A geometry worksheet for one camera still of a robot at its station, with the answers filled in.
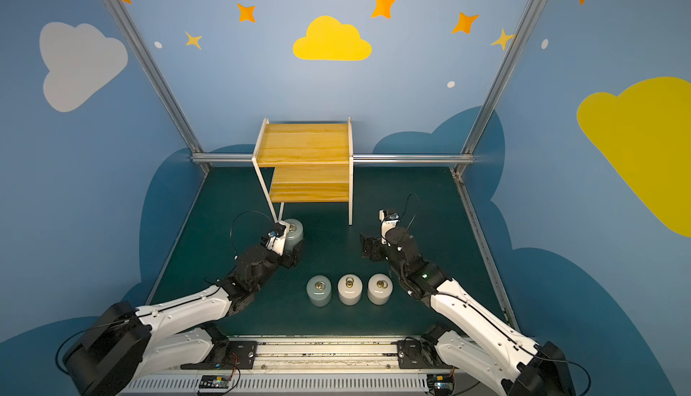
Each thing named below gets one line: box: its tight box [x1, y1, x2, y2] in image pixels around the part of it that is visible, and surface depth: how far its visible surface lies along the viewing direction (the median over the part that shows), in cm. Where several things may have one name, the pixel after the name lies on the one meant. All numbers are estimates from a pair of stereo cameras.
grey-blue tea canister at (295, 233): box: [284, 217, 305, 252], surface depth 80 cm
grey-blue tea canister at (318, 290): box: [305, 275, 333, 307], surface depth 81 cm
